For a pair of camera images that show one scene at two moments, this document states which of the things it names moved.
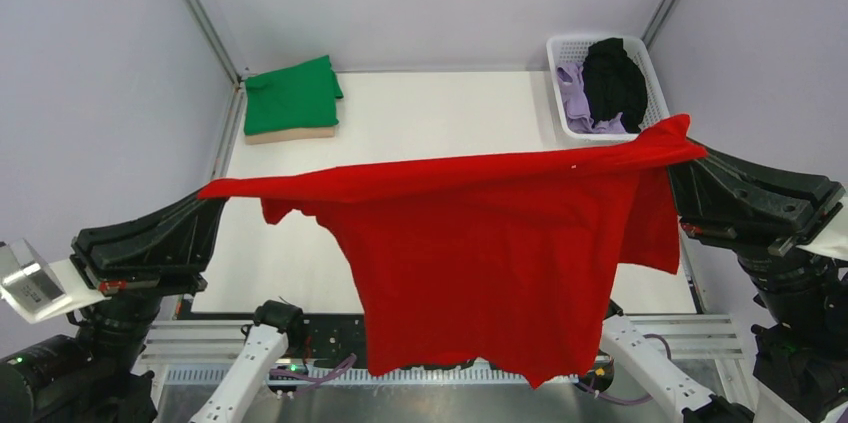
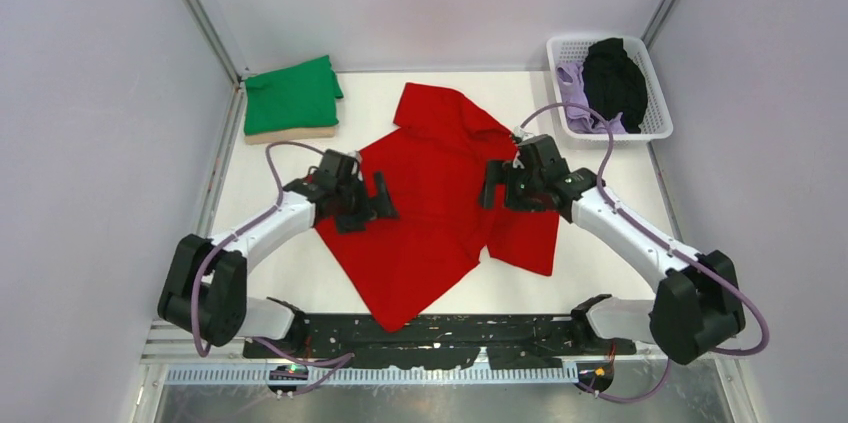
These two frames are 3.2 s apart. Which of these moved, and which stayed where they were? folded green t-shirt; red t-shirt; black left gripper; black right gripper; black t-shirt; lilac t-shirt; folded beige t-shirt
Moved: black left gripper; black right gripper; red t-shirt
Stayed: folded green t-shirt; lilac t-shirt; folded beige t-shirt; black t-shirt
